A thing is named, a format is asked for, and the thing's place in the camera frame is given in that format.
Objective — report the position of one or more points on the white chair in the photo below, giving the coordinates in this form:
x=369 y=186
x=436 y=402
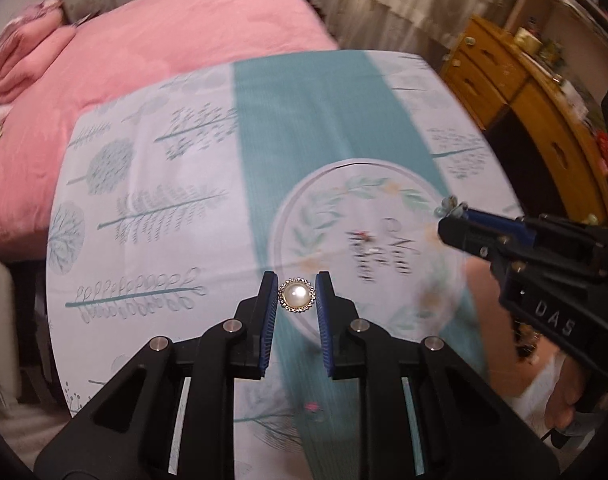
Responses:
x=1 y=335

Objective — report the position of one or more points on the wooden desk with drawers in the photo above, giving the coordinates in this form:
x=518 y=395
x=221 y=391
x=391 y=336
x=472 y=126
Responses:
x=533 y=110

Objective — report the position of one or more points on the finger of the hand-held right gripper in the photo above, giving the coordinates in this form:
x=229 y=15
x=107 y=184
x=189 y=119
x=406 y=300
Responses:
x=498 y=225
x=463 y=237

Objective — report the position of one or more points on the pink bed cover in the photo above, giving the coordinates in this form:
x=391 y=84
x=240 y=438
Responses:
x=134 y=60

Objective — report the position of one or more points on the lace covered furniture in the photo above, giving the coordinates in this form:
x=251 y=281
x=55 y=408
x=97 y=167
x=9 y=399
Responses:
x=408 y=0

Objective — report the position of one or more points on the person's right hand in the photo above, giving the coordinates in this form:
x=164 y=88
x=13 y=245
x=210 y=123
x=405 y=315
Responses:
x=563 y=405

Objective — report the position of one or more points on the round pearl rhinestone brooch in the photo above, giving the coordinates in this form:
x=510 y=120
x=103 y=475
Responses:
x=296 y=295

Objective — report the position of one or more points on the folded pink quilt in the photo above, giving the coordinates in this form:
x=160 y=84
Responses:
x=24 y=55

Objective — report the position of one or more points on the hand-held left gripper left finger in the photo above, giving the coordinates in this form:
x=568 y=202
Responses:
x=269 y=325

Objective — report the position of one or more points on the leaf print tablecloth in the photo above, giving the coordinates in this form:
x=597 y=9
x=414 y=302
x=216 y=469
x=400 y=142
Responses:
x=159 y=160

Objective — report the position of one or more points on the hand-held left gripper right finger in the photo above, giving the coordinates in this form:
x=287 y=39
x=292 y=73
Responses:
x=325 y=325

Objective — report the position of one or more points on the pink box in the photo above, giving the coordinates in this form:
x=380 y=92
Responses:
x=483 y=320

